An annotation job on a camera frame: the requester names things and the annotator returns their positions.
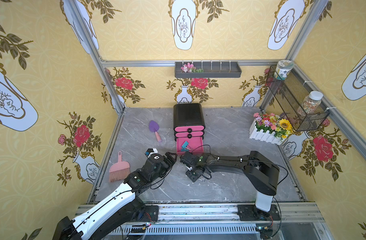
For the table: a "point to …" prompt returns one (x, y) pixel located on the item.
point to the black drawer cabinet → (188, 120)
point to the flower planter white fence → (271, 128)
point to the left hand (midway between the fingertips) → (170, 157)
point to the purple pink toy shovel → (154, 127)
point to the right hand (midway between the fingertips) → (193, 169)
